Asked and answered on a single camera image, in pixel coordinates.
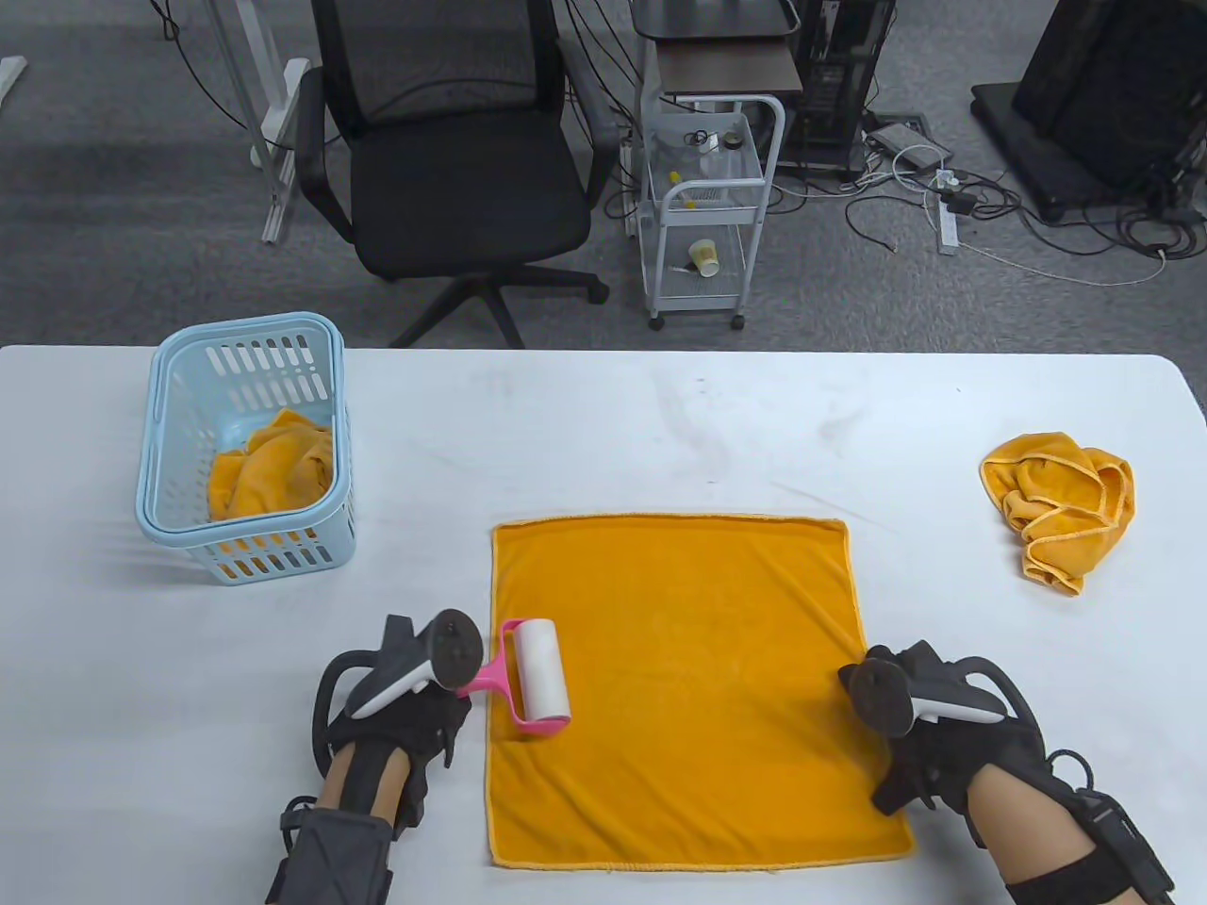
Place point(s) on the person's left hand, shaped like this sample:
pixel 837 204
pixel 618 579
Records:
pixel 405 721

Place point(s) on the person's right hand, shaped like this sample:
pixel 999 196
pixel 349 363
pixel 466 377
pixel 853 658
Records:
pixel 971 749

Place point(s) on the pink lint roller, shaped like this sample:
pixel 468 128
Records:
pixel 537 669

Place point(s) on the orange square towel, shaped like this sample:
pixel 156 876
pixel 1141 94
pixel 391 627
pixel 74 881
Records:
pixel 273 467
pixel 698 698
pixel 1066 518

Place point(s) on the person's right forearm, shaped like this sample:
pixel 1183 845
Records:
pixel 1018 830

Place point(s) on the grey left hand controller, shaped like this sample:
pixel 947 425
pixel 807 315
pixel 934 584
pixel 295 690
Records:
pixel 453 650

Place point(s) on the grey hand controller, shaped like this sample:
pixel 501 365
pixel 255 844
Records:
pixel 882 698
pixel 453 650

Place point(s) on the grey right hand controller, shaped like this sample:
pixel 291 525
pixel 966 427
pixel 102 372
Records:
pixel 882 698

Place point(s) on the light blue plastic basket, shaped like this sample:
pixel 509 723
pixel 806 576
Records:
pixel 156 514

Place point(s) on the white power strip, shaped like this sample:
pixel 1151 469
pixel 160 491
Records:
pixel 948 231

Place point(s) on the black mesh office chair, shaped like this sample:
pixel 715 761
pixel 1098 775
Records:
pixel 471 189

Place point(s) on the black plug adapter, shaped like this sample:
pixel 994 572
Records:
pixel 960 202

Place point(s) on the yellow paper cup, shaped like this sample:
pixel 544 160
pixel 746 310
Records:
pixel 704 257

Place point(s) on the large black display stand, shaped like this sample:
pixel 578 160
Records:
pixel 1103 94

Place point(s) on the black computer tower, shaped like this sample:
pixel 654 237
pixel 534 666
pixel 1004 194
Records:
pixel 839 85

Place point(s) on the brown shelf board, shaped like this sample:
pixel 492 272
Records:
pixel 726 68

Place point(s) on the white desk foot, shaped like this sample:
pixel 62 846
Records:
pixel 9 80

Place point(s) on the black tray shelf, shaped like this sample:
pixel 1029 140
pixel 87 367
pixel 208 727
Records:
pixel 707 17

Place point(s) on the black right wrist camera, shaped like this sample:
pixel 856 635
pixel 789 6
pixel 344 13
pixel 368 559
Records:
pixel 1122 839

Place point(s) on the white desk leg frame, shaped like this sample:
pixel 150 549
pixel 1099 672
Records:
pixel 283 141

